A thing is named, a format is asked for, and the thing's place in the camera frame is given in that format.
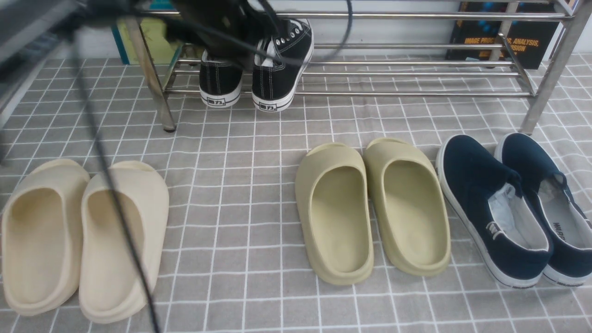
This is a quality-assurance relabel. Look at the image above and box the teal and yellow book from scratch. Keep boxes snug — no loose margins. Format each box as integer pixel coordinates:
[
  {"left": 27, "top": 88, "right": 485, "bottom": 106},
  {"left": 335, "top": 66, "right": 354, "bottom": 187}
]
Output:
[{"left": 111, "top": 18, "right": 180, "bottom": 65}]

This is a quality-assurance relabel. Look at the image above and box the olive slide slipper left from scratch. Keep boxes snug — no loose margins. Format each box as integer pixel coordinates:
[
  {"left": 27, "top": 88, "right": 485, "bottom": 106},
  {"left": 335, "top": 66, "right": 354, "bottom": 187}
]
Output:
[{"left": 295, "top": 142, "right": 374, "bottom": 286}]

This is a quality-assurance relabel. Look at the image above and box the cream slide slipper inner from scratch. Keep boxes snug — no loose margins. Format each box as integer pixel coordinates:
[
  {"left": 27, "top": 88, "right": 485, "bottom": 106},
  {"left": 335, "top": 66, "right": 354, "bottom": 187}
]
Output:
[{"left": 79, "top": 160, "right": 169, "bottom": 324}]

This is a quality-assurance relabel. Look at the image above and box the navy slip-on shoe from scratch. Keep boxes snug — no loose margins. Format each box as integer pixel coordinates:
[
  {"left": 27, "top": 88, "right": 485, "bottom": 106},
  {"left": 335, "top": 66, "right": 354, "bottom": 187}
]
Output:
[
  {"left": 436, "top": 134, "right": 553, "bottom": 289},
  {"left": 494, "top": 133, "right": 592, "bottom": 287}
]

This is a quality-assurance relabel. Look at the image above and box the cream slide slipper far left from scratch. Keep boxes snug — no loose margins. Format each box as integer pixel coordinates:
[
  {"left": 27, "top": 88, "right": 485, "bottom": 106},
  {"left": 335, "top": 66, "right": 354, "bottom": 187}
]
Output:
[{"left": 1, "top": 159, "right": 90, "bottom": 316}]

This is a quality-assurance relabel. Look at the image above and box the black canvas sneaker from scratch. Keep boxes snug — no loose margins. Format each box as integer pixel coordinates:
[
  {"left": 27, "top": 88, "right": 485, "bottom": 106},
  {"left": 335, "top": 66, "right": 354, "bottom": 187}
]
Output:
[
  {"left": 199, "top": 50, "right": 243, "bottom": 108},
  {"left": 252, "top": 18, "right": 314, "bottom": 112}
]

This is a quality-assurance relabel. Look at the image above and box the black image processing book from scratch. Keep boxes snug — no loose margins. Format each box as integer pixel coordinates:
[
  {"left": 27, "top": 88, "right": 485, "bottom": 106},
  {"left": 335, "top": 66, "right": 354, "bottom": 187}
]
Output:
[{"left": 445, "top": 2, "right": 560, "bottom": 69}]

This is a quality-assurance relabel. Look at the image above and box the navy slip-on shoe right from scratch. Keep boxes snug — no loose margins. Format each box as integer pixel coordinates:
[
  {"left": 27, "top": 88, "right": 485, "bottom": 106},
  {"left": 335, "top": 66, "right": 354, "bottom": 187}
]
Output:
[{"left": 494, "top": 133, "right": 592, "bottom": 287}]

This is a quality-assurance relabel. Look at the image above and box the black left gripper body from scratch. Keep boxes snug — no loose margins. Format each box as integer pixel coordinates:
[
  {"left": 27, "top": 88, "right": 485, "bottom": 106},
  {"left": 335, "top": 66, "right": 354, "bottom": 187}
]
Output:
[{"left": 166, "top": 0, "right": 280, "bottom": 70}]

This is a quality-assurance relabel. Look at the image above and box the olive slide slipper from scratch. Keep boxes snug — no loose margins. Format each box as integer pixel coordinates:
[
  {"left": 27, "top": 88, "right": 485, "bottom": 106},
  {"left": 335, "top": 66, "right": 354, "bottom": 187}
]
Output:
[
  {"left": 362, "top": 137, "right": 451, "bottom": 277},
  {"left": 295, "top": 142, "right": 374, "bottom": 286}
]

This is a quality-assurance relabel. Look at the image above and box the black cable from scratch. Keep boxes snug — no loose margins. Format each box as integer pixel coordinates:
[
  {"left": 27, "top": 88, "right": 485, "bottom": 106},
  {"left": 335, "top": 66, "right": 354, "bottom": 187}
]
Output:
[{"left": 69, "top": 0, "right": 354, "bottom": 333}]

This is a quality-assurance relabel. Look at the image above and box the stainless steel shoe rack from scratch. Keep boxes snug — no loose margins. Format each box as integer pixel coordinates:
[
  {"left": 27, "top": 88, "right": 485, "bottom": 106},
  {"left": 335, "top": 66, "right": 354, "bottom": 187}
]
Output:
[{"left": 122, "top": 0, "right": 591, "bottom": 135}]

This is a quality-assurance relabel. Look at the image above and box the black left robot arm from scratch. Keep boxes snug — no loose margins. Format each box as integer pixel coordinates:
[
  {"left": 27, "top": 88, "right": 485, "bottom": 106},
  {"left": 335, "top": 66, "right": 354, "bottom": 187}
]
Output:
[{"left": 1, "top": 0, "right": 292, "bottom": 97}]

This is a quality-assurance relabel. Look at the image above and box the grey checked tablecloth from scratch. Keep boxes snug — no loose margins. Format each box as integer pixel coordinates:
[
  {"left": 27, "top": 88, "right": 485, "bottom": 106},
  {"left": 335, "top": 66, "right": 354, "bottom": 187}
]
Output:
[{"left": 1, "top": 54, "right": 591, "bottom": 333}]

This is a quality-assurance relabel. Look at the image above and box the cream slide slipper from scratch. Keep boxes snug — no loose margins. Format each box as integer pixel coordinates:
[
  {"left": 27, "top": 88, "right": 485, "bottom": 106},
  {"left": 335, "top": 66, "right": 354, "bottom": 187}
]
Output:
[
  {"left": 1, "top": 159, "right": 90, "bottom": 316},
  {"left": 79, "top": 160, "right": 169, "bottom": 324}
]

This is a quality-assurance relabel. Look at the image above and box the navy slip-on shoe left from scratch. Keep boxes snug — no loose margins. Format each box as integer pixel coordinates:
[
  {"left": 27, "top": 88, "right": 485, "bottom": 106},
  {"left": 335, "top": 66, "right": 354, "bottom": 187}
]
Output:
[{"left": 436, "top": 134, "right": 553, "bottom": 289}]

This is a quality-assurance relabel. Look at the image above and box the olive slide slipper right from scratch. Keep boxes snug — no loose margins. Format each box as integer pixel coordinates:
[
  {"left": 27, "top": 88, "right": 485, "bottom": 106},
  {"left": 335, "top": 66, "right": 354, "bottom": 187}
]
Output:
[{"left": 362, "top": 137, "right": 451, "bottom": 277}]

